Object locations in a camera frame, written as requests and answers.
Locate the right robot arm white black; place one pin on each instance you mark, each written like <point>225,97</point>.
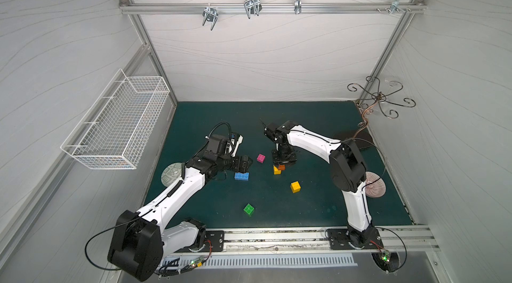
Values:
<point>348,172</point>

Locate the metal clamp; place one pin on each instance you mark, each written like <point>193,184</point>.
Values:
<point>210,14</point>
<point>252,7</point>
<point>394,8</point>
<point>297,7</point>

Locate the green 2x2 lego brick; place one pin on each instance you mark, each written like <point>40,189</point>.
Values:
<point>249,209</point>

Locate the white slotted cable duct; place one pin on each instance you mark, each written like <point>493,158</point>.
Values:
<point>258,261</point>

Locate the aluminium cross bar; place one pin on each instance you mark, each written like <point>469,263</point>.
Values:
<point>267,8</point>

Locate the white wire basket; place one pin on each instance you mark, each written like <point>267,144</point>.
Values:
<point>114,132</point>

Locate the pink ribbed round coaster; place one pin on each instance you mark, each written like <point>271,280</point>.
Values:
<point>374,185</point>

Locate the metal ornament stand dark base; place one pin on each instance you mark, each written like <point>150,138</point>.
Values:
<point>367,105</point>

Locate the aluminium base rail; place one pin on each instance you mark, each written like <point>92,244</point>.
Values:
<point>311,240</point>

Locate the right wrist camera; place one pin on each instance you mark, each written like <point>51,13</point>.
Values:
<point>272,132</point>

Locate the yellow lego brick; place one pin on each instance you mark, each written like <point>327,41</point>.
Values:
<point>276,170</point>
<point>295,187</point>

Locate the green patterned round coaster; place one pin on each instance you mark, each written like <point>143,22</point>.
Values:
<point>172,173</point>

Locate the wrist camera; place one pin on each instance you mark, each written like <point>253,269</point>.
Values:
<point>272,132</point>
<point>233,144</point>

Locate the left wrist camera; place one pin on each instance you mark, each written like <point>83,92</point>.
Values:
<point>233,144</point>

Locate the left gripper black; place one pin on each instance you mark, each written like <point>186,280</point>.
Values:
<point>243,163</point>

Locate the blue 2x4 lego brick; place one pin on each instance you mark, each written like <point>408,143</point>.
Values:
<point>241,176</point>

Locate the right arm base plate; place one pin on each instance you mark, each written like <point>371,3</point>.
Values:
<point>340,239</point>

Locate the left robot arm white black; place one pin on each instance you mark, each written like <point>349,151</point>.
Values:
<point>141,240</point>

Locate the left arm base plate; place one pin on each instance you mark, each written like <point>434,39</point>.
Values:
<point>214,241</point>

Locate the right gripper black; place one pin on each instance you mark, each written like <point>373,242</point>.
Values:
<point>283,155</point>

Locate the pink 2x2 lego brick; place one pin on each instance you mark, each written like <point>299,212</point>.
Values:
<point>260,158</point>

